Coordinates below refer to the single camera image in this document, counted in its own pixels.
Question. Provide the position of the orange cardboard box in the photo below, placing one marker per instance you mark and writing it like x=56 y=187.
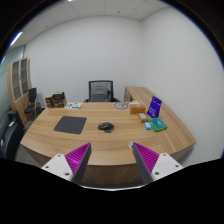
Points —
x=137 y=108

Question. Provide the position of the wooden bookshelf cabinet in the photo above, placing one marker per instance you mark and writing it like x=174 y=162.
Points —
x=19 y=83

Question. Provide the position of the small tan box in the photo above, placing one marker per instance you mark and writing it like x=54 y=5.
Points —
x=142 y=117

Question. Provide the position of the brown cardboard box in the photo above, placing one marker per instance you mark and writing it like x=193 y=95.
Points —
x=59 y=103

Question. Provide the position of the black computer mouse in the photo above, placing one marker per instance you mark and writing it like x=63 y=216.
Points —
x=106 y=127

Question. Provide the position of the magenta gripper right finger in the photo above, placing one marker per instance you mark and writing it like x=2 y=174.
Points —
x=153 y=166

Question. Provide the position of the small blue box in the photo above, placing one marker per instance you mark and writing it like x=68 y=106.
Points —
x=147 y=125

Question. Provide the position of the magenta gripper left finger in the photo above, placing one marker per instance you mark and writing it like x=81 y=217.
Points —
x=71 y=166

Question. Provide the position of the black chair at left edge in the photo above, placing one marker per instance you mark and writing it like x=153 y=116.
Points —
x=11 y=133

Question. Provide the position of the purple standing card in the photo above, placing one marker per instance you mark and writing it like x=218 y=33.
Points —
x=154 y=108

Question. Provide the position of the black box on top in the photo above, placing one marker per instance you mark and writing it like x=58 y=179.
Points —
x=58 y=96

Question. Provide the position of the dark grey mouse pad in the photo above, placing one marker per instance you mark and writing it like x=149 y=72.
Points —
x=72 y=125

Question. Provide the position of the green flat box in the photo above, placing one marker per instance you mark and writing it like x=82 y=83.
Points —
x=157 y=124

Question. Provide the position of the black mesh office chair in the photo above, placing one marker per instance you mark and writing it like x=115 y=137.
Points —
x=101 y=91

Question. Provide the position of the wooden side cabinet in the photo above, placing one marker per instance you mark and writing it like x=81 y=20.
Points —
x=140 y=94

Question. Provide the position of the black visitor chair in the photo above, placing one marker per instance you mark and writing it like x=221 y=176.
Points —
x=32 y=105

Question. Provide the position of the round grey coaster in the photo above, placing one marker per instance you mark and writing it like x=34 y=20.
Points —
x=121 y=105

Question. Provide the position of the small brown box left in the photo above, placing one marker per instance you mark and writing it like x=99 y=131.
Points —
x=49 y=101

